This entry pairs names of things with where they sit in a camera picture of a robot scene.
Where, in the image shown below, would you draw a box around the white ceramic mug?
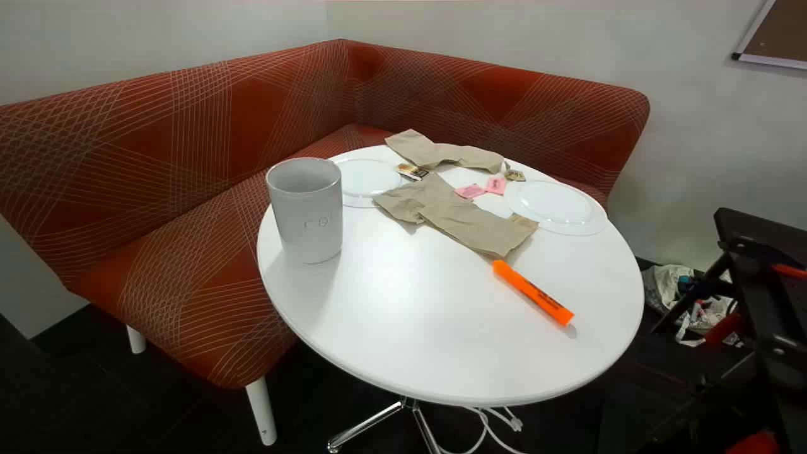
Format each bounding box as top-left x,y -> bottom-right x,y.
264,158 -> 345,266

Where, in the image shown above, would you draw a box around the large beige cloth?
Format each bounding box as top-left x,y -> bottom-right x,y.
370,172 -> 540,261

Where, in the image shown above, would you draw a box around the clear plastic plate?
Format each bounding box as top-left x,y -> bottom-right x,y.
505,178 -> 607,241
334,154 -> 414,211

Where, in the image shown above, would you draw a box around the small beige cloth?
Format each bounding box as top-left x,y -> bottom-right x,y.
383,127 -> 505,178

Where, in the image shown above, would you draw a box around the pink paper scrap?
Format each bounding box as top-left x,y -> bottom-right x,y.
456,175 -> 509,202

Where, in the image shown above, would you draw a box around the orange marker pen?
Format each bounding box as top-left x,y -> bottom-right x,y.
489,257 -> 577,328

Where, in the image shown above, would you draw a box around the chrome table base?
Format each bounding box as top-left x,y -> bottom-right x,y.
325,397 -> 475,454

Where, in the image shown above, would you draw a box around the white crumpled bag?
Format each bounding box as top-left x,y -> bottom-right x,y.
650,262 -> 740,352

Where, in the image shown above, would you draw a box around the orange patterned corner sofa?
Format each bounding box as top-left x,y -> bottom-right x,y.
0,37 -> 654,450

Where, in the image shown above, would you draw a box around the black equipment stand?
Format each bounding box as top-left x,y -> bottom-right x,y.
646,208 -> 807,454

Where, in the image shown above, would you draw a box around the framed cork board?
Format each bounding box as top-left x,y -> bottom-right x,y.
728,0 -> 807,74

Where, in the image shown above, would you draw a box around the white floor cable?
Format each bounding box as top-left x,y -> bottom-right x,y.
458,404 -> 524,454

